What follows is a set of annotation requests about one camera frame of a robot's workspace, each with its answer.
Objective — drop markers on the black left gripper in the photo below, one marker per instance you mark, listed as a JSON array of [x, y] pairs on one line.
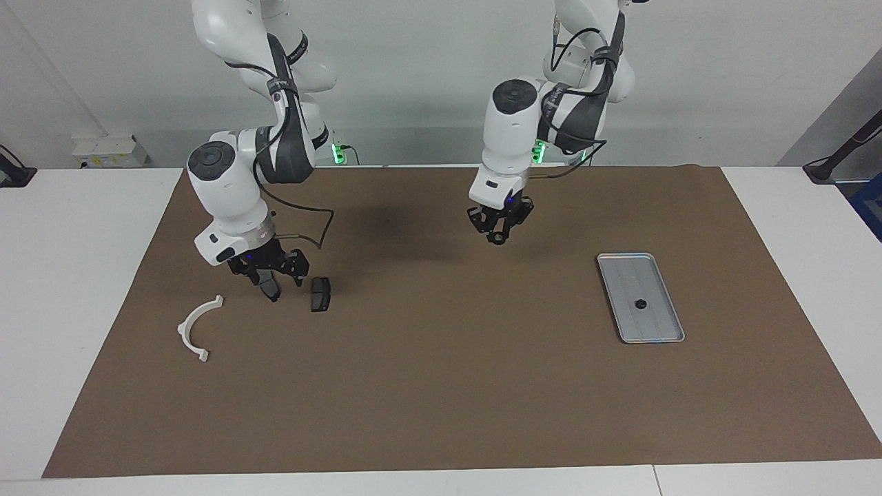
[[501, 210]]

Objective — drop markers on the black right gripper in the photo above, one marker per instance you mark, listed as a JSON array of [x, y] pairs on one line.
[[269, 258]]

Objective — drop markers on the large black bearing gear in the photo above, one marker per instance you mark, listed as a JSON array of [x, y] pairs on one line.
[[496, 238]]

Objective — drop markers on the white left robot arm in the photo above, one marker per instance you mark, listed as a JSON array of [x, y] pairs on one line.
[[510, 131]]

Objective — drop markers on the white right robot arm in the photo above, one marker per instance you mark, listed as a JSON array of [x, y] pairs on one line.
[[227, 186]]

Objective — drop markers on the silver metal tray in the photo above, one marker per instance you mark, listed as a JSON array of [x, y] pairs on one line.
[[654, 324]]

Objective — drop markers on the curved dark brake pad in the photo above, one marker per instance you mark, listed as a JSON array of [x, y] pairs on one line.
[[272, 289]]

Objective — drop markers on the rectangular dark brake pad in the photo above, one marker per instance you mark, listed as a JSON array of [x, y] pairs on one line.
[[320, 295]]

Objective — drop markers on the brown table mat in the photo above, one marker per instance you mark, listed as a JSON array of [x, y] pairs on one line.
[[441, 379]]

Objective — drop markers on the white box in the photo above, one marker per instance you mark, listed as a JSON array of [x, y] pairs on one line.
[[110, 148]]

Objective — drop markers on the black stand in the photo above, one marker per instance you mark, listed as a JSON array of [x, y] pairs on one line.
[[17, 176], [823, 169]]

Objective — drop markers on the blue object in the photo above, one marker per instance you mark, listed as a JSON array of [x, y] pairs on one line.
[[872, 207]]

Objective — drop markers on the white semicircular bracket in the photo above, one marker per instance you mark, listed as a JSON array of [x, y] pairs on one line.
[[202, 355]]

